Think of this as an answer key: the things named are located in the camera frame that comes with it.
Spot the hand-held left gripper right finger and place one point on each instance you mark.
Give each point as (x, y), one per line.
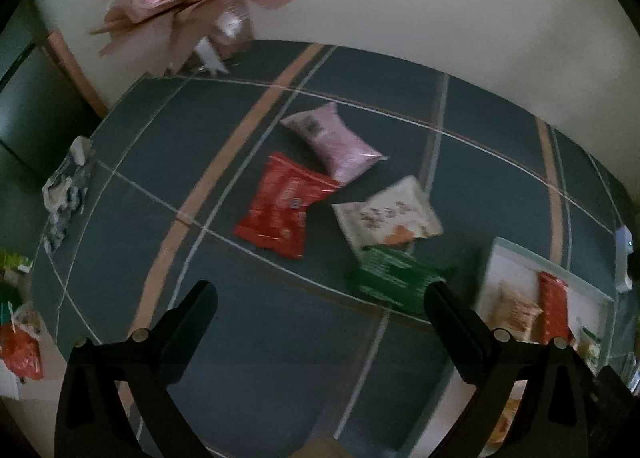
(436, 299)

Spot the white charger device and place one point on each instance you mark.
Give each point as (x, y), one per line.
(622, 258)

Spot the green cardboard box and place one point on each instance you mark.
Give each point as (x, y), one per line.
(12, 262)

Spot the teal plaid cloth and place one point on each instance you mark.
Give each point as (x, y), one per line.
(250, 338)

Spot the white box with teal rim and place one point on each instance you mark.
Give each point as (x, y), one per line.
(510, 263)

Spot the pink flower bouquet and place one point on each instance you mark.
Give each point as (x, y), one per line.
(165, 23)

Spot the wooden trim strip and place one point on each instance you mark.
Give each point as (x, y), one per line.
(75, 73)

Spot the red patterned snack packet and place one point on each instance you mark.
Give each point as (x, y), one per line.
(552, 303)

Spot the pink snack packet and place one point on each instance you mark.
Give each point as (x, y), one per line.
(335, 143)

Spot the pale snack packet orange picture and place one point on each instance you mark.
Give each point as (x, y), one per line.
(517, 310)

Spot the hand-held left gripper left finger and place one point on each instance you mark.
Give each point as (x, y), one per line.
(204, 299)

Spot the red plastic bag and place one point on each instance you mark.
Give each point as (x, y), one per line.
(20, 353)

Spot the green and white snack packet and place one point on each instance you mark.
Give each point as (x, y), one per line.
(590, 345)

